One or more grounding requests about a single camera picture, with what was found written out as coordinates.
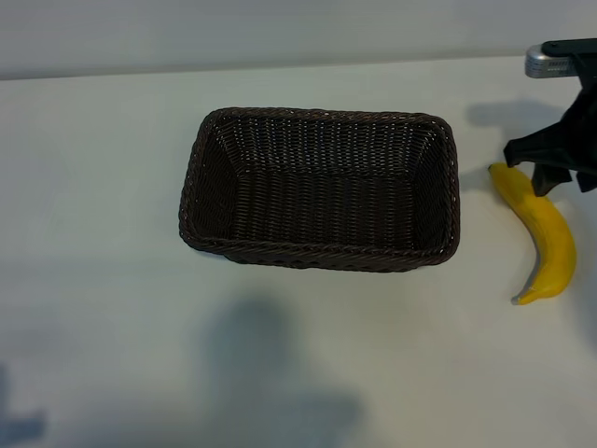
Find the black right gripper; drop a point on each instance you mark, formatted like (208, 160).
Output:
(585, 130)

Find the yellow banana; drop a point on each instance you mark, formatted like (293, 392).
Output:
(550, 233)

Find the dark brown woven basket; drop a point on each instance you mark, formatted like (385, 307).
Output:
(322, 205)

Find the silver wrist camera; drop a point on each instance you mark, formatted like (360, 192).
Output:
(545, 63)

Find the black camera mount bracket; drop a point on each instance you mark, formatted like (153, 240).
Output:
(583, 56)

